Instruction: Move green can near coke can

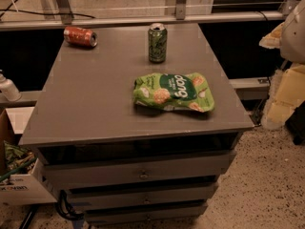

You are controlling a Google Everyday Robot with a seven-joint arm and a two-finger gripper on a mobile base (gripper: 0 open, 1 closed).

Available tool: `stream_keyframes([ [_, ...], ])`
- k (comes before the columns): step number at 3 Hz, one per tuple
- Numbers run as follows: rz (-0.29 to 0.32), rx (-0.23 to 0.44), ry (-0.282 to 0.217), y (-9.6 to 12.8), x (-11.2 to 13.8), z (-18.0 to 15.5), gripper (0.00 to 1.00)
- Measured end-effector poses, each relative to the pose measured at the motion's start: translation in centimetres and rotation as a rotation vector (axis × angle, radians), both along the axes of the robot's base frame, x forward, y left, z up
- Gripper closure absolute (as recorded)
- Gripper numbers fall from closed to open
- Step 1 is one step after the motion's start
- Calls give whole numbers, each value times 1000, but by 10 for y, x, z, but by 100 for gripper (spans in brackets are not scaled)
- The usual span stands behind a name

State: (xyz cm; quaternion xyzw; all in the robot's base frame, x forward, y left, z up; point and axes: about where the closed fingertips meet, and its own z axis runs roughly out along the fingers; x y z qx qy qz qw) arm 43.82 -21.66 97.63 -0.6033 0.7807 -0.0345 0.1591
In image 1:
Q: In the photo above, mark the green soda can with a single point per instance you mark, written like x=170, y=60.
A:
x=157, y=35

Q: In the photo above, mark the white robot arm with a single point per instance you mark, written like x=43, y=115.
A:
x=292, y=42

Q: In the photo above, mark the red coke can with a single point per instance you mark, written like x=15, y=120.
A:
x=80, y=37

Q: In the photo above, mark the green snack chip bag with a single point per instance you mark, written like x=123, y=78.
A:
x=173, y=92

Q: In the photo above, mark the grey drawer cabinet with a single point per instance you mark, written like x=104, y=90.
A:
x=119, y=162

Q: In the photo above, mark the white plastic bottle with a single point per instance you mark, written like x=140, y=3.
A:
x=8, y=89

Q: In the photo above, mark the white cardboard box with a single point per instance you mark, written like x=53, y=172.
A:
x=21, y=189

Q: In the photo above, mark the metal frame rail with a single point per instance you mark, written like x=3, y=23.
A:
x=223, y=17

